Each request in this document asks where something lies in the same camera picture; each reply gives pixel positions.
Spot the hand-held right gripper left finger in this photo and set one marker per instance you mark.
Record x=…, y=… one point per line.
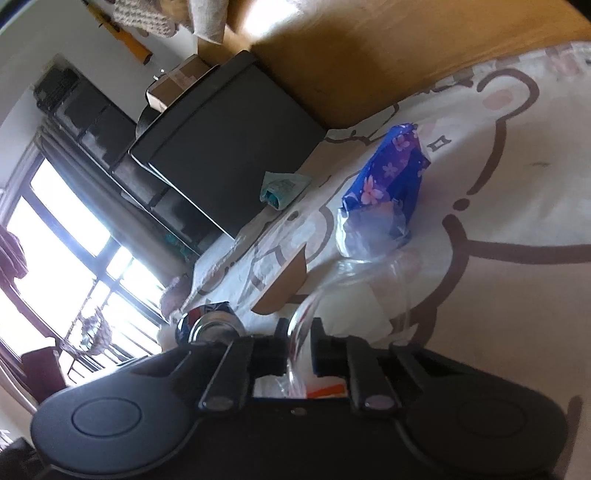
x=277, y=353

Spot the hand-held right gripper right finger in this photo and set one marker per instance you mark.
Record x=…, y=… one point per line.
x=318, y=350

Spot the brown cardboard piece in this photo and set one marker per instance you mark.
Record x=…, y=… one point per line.
x=284, y=284

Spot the crushed blue soda can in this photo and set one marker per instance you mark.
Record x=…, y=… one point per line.
x=207, y=323

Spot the clear plastic bag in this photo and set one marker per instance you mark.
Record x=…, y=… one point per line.
x=360, y=286

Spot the green snack packet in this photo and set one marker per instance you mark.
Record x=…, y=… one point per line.
x=281, y=189

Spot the black balcony railing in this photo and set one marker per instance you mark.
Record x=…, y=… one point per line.
x=115, y=357

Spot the blue floral wrapper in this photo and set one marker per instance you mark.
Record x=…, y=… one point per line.
x=388, y=184

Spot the hanging net basket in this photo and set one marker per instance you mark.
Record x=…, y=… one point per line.
x=94, y=327

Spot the grey storage box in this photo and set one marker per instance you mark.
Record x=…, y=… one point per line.
x=231, y=147

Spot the grey-brown curtain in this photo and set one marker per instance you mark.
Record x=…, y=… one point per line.
x=106, y=203

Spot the printed blanket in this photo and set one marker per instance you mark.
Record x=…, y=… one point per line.
x=508, y=207

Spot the dark hanging cloth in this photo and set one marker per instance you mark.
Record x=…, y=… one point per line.
x=11, y=251

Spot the cardboard box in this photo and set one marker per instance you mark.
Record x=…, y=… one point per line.
x=180, y=81

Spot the black tall cabinet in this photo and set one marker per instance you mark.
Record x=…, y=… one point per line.
x=87, y=110

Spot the yellow wooden stick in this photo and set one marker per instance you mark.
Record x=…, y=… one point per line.
x=124, y=34

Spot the black window frame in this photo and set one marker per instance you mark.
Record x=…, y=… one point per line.
x=99, y=267

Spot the woven wall hanging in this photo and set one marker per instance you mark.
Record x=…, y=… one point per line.
x=194, y=16

